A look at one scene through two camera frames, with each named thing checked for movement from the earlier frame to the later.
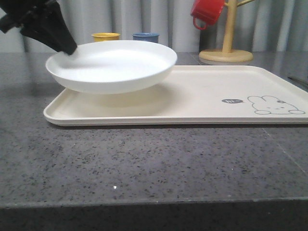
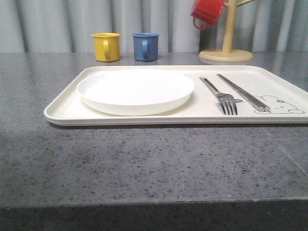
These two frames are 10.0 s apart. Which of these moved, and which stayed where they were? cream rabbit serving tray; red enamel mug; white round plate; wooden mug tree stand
Moved: white round plate
Stayed: red enamel mug; wooden mug tree stand; cream rabbit serving tray
